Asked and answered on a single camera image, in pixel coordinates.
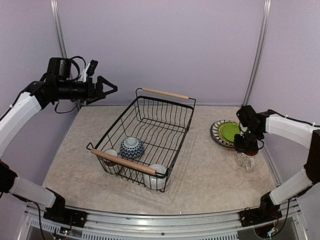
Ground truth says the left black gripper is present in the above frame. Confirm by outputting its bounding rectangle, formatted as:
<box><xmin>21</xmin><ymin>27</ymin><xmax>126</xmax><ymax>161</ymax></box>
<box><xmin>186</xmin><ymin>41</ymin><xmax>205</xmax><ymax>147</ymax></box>
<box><xmin>56</xmin><ymin>74</ymin><xmax>117</xmax><ymax>105</ymax></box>

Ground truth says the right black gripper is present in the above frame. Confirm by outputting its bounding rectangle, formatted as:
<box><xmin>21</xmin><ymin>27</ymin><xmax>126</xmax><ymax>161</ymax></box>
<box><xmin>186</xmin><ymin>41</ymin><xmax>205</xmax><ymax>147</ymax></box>
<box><xmin>234</xmin><ymin>126</ymin><xmax>263</xmax><ymax>153</ymax></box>

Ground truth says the white blue-striped plate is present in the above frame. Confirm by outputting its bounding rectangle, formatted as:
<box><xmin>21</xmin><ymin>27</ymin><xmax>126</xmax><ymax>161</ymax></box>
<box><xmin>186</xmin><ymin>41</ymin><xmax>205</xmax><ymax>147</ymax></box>
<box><xmin>211</xmin><ymin>119</ymin><xmax>242</xmax><ymax>146</ymax></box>

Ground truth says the white calligraphy cup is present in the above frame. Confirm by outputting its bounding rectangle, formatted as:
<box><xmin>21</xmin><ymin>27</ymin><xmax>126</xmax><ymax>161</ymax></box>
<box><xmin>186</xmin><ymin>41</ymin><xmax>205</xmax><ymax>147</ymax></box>
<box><xmin>235</xmin><ymin>152</ymin><xmax>256</xmax><ymax>173</ymax></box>

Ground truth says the green plate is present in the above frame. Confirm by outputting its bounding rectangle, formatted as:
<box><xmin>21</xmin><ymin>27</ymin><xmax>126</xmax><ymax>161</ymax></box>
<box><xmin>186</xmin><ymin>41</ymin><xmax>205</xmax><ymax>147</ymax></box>
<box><xmin>219</xmin><ymin>122</ymin><xmax>241</xmax><ymax>143</ymax></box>

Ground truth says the woven bamboo tray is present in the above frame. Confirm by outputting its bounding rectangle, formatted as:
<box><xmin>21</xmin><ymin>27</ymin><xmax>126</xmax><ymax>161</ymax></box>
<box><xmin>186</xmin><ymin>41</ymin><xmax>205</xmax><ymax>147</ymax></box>
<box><xmin>217</xmin><ymin>121</ymin><xmax>236</xmax><ymax>147</ymax></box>

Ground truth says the blue white patterned bowl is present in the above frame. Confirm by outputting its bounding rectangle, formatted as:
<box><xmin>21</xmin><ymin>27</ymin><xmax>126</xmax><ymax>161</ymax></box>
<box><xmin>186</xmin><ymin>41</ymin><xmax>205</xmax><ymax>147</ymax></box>
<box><xmin>119</xmin><ymin>137</ymin><xmax>145</xmax><ymax>159</ymax></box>

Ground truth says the brown white small cup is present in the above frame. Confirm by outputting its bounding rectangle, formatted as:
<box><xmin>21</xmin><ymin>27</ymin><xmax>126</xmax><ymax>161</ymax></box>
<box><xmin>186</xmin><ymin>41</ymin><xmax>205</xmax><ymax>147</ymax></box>
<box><xmin>102</xmin><ymin>148</ymin><xmax>119</xmax><ymax>175</ymax></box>

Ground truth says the white ceramic bowl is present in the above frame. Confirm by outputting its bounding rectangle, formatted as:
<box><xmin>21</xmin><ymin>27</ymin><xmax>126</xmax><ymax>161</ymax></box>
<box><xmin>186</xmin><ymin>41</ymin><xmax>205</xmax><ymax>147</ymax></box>
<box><xmin>143</xmin><ymin>164</ymin><xmax>169</xmax><ymax>191</ymax></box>

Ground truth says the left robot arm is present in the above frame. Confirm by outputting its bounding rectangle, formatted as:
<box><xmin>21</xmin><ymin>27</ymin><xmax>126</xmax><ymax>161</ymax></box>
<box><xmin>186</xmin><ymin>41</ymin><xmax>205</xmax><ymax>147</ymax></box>
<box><xmin>0</xmin><ymin>57</ymin><xmax>118</xmax><ymax>223</ymax></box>

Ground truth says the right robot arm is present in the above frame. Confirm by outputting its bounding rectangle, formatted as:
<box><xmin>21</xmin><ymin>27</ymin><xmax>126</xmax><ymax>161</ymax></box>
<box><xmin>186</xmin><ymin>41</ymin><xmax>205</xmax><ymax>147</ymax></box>
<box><xmin>234</xmin><ymin>105</ymin><xmax>320</xmax><ymax>222</ymax></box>

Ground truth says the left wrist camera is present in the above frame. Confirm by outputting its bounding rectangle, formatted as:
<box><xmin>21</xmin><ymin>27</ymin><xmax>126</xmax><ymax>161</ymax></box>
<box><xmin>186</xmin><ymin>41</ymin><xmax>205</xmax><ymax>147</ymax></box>
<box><xmin>78</xmin><ymin>59</ymin><xmax>99</xmax><ymax>83</ymax></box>

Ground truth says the black wire dish rack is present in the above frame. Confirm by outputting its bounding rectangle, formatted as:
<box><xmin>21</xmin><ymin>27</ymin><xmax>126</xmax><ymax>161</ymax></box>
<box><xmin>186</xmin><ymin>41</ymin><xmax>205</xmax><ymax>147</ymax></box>
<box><xmin>86</xmin><ymin>87</ymin><xmax>196</xmax><ymax>193</ymax></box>

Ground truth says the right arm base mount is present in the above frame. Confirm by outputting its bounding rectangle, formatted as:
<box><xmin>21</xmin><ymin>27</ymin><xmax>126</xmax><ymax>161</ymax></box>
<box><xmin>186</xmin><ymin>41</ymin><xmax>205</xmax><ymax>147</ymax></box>
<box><xmin>238</xmin><ymin>195</ymin><xmax>283</xmax><ymax>227</ymax></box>

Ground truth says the aluminium front rail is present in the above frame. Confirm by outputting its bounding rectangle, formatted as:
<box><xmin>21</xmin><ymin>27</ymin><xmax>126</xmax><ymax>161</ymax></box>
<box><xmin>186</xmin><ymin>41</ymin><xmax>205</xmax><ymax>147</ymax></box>
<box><xmin>23</xmin><ymin>197</ymin><xmax>308</xmax><ymax>240</ymax></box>

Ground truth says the left aluminium corner post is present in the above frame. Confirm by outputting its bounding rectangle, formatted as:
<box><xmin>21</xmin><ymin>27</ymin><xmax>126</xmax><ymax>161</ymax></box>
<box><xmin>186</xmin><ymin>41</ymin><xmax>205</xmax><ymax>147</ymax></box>
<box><xmin>50</xmin><ymin>0</ymin><xmax>68</xmax><ymax>58</ymax></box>

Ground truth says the aluminium corner post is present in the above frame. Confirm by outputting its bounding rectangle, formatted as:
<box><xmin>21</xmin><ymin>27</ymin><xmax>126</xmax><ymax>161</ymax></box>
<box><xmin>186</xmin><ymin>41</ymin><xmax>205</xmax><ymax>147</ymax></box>
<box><xmin>50</xmin><ymin>0</ymin><xmax>68</xmax><ymax>58</ymax></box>
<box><xmin>241</xmin><ymin>0</ymin><xmax>272</xmax><ymax>106</ymax></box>

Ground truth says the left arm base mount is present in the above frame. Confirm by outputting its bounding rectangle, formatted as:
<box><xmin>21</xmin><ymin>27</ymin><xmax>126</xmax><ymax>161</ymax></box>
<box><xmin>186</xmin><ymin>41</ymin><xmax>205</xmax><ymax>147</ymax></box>
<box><xmin>43</xmin><ymin>201</ymin><xmax>88</xmax><ymax>228</ymax></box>

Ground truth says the right aluminium corner post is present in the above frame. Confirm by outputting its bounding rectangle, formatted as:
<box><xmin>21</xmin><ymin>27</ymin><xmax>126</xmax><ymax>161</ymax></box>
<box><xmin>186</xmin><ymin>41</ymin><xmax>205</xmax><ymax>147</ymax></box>
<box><xmin>241</xmin><ymin>0</ymin><xmax>272</xmax><ymax>106</ymax></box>

